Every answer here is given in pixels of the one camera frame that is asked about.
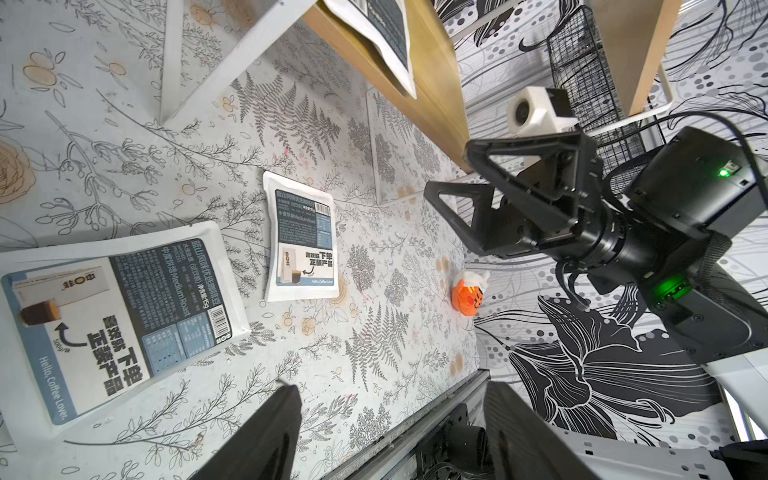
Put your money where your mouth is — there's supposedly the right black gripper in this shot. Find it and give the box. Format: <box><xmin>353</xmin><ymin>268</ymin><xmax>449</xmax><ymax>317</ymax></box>
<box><xmin>424</xmin><ymin>132</ymin><xmax>627</xmax><ymax>268</ymax></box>

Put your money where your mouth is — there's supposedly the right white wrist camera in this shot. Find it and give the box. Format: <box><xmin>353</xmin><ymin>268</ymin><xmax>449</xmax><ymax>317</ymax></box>
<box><xmin>507</xmin><ymin>86</ymin><xmax>579</xmax><ymax>137</ymax></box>

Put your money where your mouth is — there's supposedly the wooden two-tier shelf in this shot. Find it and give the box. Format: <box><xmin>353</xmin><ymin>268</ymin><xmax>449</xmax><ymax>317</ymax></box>
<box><xmin>160</xmin><ymin>1</ymin><xmax>682</xmax><ymax>172</ymax></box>

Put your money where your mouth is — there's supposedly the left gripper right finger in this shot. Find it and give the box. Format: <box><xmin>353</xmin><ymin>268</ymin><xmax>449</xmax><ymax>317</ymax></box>
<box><xmin>483</xmin><ymin>381</ymin><xmax>597</xmax><ymax>480</ymax></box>

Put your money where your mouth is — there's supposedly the blue coffee bag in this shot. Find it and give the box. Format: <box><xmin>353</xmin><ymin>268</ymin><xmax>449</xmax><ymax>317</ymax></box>
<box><xmin>262</xmin><ymin>171</ymin><xmax>340</xmax><ymax>303</ymax></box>
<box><xmin>1</xmin><ymin>221</ymin><xmax>250</xmax><ymax>451</ymax></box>
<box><xmin>324</xmin><ymin>0</ymin><xmax>418</xmax><ymax>99</ymax></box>

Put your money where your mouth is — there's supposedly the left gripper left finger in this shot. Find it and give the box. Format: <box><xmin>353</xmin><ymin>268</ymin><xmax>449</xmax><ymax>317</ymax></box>
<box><xmin>192</xmin><ymin>385</ymin><xmax>302</xmax><ymax>480</ymax></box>

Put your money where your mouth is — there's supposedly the black wire basket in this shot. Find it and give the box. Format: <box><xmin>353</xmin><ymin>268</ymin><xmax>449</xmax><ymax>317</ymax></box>
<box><xmin>547</xmin><ymin>6</ymin><xmax>648</xmax><ymax>173</ymax></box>

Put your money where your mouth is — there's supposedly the blue coffee bag top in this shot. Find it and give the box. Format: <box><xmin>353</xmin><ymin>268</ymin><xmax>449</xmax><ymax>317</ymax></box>
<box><xmin>262</xmin><ymin>171</ymin><xmax>340</xmax><ymax>303</ymax></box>

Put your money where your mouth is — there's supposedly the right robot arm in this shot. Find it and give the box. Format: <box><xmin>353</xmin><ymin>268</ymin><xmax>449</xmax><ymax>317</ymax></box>
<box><xmin>424</xmin><ymin>126</ymin><xmax>767</xmax><ymax>479</ymax></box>

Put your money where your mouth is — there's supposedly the orange cat toy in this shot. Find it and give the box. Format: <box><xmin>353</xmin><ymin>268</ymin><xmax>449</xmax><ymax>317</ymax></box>
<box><xmin>451</xmin><ymin>270</ymin><xmax>490</xmax><ymax>317</ymax></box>

